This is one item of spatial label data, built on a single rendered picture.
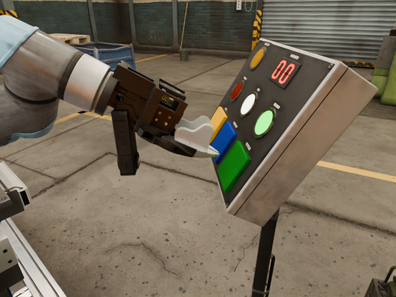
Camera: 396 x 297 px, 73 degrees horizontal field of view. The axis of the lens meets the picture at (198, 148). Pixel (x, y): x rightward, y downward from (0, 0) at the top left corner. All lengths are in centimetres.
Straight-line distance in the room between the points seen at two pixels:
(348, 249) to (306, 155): 150
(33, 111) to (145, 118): 17
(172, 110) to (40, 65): 18
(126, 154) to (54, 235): 158
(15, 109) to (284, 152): 40
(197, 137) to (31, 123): 26
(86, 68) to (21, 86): 9
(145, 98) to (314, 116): 25
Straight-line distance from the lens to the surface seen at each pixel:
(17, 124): 49
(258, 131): 47
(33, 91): 45
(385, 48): 502
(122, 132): 42
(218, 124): 63
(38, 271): 149
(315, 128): 43
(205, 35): 874
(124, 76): 41
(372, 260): 192
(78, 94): 41
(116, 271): 166
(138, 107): 42
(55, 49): 42
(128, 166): 45
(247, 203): 46
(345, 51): 787
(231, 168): 48
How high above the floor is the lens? 126
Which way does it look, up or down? 27 degrees down
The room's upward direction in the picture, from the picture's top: straight up
